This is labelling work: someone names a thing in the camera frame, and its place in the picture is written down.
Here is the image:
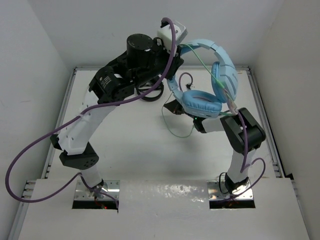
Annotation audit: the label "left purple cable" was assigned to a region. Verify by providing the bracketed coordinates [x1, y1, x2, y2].
[4, 17, 179, 208]

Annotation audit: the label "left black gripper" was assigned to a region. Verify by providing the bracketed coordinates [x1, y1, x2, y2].
[130, 37, 182, 88]

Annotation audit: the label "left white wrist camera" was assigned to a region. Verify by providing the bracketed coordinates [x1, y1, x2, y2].
[156, 19, 188, 48]

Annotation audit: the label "metal base plate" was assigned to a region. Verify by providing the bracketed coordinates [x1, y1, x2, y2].
[207, 179, 254, 201]
[73, 180, 120, 201]

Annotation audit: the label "light blue headphones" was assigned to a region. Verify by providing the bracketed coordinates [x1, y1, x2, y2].
[167, 39, 238, 119]

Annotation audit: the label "green headphone cable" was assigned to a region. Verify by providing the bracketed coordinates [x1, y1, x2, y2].
[161, 42, 241, 138]

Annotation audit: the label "white front cover board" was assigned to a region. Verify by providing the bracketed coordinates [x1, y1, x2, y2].
[19, 178, 309, 240]

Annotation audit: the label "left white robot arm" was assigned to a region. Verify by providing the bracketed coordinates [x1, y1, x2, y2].
[50, 33, 184, 189]

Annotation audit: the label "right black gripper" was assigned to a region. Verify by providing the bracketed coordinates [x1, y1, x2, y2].
[165, 93, 198, 120]

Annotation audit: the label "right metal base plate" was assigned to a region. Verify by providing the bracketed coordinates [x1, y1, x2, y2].
[207, 179, 254, 201]

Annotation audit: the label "black headphones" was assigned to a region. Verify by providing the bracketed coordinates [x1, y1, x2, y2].
[135, 77, 164, 102]

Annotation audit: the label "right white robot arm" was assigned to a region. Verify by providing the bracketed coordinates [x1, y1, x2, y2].
[164, 100, 266, 194]

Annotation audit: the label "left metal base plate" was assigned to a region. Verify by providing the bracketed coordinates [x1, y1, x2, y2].
[73, 180, 120, 201]

